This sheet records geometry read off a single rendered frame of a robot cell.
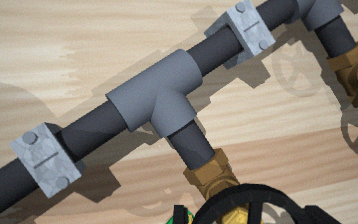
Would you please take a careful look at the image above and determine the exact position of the green tag with gold chain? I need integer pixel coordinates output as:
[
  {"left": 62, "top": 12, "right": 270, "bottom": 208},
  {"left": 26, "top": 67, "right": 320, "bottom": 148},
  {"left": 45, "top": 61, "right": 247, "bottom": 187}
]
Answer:
[{"left": 166, "top": 209, "right": 248, "bottom": 224}]

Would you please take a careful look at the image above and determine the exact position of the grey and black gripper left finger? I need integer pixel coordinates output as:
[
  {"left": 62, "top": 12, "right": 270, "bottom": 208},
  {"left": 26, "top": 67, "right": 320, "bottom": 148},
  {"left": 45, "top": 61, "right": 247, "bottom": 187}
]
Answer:
[{"left": 172, "top": 205, "right": 188, "bottom": 224}]

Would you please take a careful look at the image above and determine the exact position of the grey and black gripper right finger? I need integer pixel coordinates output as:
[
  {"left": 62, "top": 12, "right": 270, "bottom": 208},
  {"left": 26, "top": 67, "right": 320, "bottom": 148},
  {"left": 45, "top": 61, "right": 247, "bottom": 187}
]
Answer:
[{"left": 302, "top": 205, "right": 341, "bottom": 224}]

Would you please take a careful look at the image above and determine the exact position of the dark grey pipe with tee junction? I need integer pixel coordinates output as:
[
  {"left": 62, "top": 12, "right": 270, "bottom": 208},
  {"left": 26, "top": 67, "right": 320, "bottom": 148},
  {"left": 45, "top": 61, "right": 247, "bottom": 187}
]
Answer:
[{"left": 0, "top": 0, "right": 358, "bottom": 224}]

